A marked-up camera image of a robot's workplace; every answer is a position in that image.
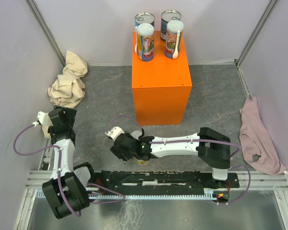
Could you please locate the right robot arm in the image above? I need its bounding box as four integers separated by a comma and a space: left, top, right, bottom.
106, 126, 231, 187

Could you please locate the aluminium frame post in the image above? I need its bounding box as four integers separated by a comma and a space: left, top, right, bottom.
235, 0, 278, 68
25, 0, 65, 67

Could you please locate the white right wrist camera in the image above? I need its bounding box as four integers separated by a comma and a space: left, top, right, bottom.
105, 126, 124, 141

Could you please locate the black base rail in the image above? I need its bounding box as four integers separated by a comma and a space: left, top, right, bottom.
93, 171, 240, 196

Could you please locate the colourful can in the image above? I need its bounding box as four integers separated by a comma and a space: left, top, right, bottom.
165, 20, 184, 59

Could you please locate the yellow can white lid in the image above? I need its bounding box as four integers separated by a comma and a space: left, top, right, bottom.
135, 159, 148, 165

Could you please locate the beige crumpled cloth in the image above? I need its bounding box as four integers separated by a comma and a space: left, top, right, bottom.
42, 50, 89, 139

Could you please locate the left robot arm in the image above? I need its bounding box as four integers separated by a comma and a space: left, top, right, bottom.
42, 105, 96, 219

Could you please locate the light blue cable duct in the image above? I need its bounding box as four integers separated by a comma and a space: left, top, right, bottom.
37, 187, 228, 200

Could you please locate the yellow labelled can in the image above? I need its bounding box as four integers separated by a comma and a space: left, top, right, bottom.
136, 23, 155, 62

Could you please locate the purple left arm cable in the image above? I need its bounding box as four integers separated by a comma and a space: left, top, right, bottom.
12, 123, 82, 218

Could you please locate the blue tall tin can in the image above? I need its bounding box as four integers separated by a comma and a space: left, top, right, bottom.
134, 12, 155, 26

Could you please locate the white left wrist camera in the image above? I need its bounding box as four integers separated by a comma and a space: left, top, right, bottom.
37, 111, 53, 126

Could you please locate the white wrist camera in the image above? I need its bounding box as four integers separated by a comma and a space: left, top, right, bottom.
105, 126, 124, 141
37, 111, 53, 126

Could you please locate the grey lid can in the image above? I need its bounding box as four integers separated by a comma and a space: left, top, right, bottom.
131, 130, 142, 139

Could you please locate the aluminium frame post right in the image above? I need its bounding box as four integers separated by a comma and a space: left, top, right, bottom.
235, 0, 278, 68

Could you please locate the mauve crumpled cloth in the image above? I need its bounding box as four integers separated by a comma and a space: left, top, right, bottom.
240, 96, 287, 175

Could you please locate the orange box counter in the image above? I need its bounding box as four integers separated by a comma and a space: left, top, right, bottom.
132, 31, 192, 126

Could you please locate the aluminium frame post left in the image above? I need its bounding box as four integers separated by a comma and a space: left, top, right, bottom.
25, 0, 65, 67

